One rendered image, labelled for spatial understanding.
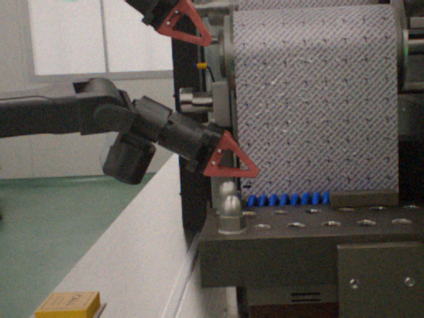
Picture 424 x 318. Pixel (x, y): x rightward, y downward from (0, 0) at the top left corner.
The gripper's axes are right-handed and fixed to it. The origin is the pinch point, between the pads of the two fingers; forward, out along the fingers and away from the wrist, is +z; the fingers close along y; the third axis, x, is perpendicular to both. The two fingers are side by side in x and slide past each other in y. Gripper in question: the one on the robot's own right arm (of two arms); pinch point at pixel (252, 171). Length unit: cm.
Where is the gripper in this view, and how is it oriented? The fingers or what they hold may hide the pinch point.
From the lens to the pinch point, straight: 97.4
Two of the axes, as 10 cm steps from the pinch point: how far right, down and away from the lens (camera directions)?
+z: 8.9, 4.5, 0.6
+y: -0.1, 1.4, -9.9
